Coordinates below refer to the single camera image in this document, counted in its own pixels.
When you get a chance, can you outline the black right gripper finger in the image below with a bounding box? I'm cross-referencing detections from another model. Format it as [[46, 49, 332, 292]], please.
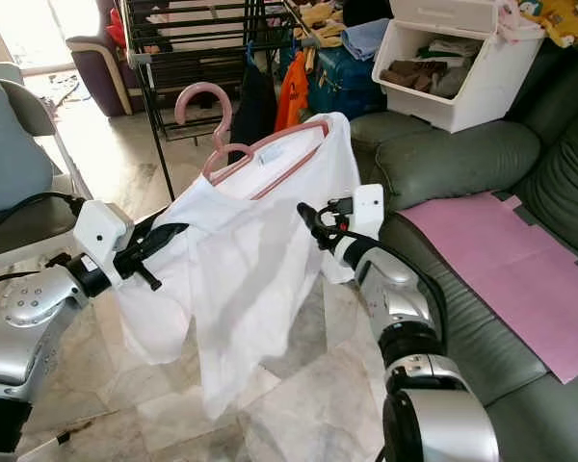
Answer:
[[296, 202, 331, 244]]

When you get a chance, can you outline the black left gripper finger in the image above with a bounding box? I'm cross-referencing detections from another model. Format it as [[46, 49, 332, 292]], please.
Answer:
[[135, 221, 192, 263]]

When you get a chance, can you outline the white shirt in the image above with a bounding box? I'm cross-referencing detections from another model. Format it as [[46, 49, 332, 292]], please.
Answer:
[[116, 113, 362, 420]]

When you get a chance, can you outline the pink plastic clothes hanger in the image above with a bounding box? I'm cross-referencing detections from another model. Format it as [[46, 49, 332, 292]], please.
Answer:
[[173, 82, 330, 201]]

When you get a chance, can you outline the black metal drying rack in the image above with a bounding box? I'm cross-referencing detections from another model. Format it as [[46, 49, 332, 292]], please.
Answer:
[[120, 0, 314, 203]]

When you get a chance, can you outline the grey seat folding chair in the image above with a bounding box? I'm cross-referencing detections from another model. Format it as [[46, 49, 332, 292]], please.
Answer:
[[0, 79, 92, 263]]

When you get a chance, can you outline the orange shirt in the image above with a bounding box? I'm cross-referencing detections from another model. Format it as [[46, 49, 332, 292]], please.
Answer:
[[275, 50, 311, 131]]

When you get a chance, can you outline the dark navy shirt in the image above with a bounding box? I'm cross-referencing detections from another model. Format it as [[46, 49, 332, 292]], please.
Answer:
[[231, 60, 278, 160]]

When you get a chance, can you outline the purple armchair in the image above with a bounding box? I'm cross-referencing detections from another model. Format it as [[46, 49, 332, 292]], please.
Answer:
[[66, 0, 150, 118]]

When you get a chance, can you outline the pink mat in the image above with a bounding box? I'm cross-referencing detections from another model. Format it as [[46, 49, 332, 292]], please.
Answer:
[[400, 192, 578, 384]]

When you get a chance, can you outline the blue oblong cushion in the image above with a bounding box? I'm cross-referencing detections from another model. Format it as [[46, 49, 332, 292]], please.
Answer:
[[0, 65, 54, 215]]

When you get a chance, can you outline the folded blue towel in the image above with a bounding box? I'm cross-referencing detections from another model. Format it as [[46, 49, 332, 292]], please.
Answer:
[[342, 19, 391, 61]]

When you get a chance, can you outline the white open storage bin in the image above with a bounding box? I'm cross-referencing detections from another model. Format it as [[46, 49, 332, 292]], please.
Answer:
[[371, 0, 545, 134]]

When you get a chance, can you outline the mustard yellow clothes pile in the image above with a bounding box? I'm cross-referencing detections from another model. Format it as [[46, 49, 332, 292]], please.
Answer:
[[294, 5, 348, 47]]

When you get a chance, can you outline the cream couch cushion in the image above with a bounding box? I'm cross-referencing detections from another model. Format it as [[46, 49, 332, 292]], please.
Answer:
[[140, 0, 251, 54]]

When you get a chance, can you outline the red soft item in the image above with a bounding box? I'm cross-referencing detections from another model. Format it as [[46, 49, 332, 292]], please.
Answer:
[[106, 8, 128, 49]]

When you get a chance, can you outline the black fabric bag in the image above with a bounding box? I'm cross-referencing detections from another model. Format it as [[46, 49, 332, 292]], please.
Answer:
[[342, 0, 394, 27]]

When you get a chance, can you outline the pale pink cloth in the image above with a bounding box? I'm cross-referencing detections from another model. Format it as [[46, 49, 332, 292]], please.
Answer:
[[497, 2, 546, 41]]

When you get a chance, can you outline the yellow patterned cloth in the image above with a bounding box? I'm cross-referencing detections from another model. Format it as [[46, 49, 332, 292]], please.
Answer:
[[520, 0, 578, 47]]

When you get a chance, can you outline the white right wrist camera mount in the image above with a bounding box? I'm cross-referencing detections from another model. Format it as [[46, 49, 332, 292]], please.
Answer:
[[349, 184, 385, 240]]

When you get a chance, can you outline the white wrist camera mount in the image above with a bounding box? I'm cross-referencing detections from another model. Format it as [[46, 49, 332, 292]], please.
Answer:
[[72, 200, 136, 261], [349, 184, 385, 240]]

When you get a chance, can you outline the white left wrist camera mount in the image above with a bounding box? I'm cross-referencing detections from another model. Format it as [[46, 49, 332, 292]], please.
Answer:
[[72, 200, 136, 261]]

